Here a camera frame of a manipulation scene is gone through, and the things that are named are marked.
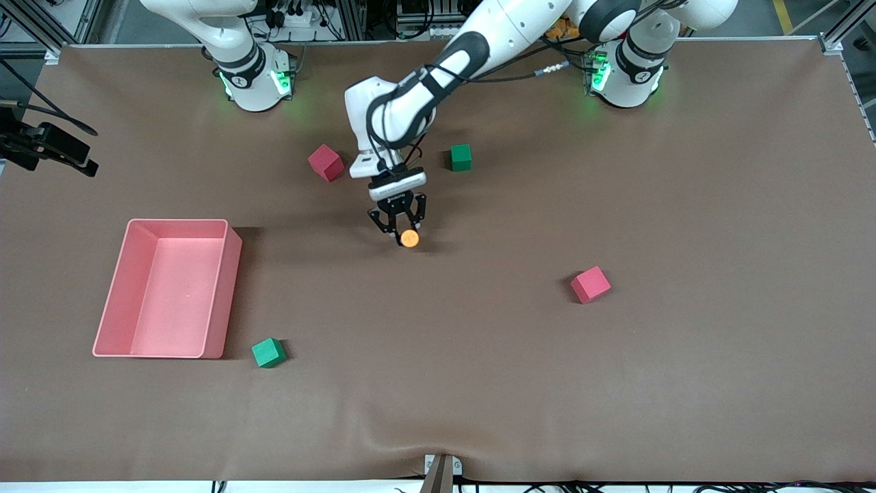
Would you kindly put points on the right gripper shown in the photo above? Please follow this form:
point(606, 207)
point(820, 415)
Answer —
point(10, 127)

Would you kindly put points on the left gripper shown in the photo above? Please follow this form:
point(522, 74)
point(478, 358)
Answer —
point(396, 204)

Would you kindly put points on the orange capped black button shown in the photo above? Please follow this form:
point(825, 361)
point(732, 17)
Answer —
point(409, 238)

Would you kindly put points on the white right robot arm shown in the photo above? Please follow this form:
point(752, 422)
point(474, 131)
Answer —
point(253, 82)

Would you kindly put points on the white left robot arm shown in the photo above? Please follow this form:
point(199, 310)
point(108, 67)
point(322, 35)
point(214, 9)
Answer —
point(410, 103)

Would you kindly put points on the green foam cube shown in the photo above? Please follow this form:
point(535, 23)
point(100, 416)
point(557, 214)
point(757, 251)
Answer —
point(267, 352)
point(461, 157)

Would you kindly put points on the red foam cube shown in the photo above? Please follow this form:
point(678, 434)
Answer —
point(590, 285)
point(325, 162)

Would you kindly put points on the brown table mat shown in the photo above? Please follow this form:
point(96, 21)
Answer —
point(438, 383)

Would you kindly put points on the pink plastic bin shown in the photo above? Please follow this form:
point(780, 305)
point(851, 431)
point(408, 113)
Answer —
point(171, 294)

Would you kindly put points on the white power strip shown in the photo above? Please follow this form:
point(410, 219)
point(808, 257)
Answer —
point(294, 17)

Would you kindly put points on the orange snack bags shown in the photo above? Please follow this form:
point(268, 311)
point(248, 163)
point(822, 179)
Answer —
point(558, 29)

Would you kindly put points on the aluminium frame profile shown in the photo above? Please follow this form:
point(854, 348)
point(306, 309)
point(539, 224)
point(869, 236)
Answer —
point(41, 27)
point(845, 27)

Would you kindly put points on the silver camera mount bracket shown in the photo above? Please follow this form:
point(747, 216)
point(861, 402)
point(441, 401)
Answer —
point(441, 472)

